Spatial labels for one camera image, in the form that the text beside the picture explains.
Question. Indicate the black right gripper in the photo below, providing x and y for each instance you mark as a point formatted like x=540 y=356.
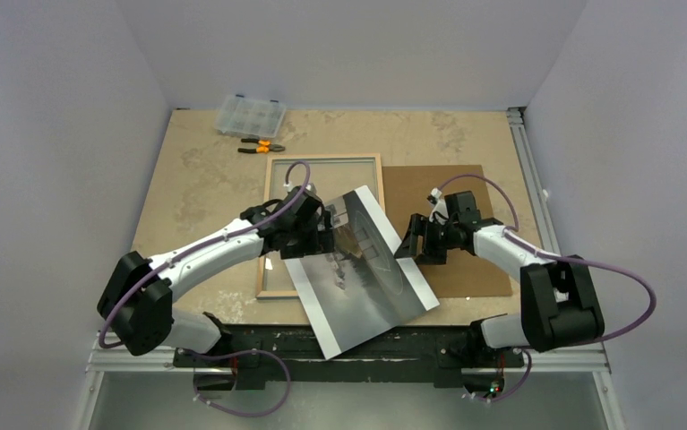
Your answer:
x=420 y=238

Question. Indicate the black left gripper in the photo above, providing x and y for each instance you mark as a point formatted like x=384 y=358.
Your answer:
x=322 y=242

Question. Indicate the blue wooden picture frame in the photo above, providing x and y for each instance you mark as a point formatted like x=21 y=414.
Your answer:
x=333 y=175

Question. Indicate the brown cardboard backing board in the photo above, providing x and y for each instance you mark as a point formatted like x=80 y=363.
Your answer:
x=463 y=275

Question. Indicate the grey landscape photo print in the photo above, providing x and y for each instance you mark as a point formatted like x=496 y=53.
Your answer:
x=359 y=290

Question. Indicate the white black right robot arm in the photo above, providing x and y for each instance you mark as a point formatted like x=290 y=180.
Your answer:
x=558 y=301

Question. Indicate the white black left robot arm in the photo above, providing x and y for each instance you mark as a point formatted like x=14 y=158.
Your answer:
x=137 y=303

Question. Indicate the orange black pliers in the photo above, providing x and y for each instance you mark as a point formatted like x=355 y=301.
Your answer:
x=260 y=146

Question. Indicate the clear plastic organizer box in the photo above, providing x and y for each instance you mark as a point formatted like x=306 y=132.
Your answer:
x=240 y=116

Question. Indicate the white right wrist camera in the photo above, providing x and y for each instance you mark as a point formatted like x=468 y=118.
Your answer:
x=439 y=213

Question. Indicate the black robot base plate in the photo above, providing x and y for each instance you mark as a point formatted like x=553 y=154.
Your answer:
x=444 y=356

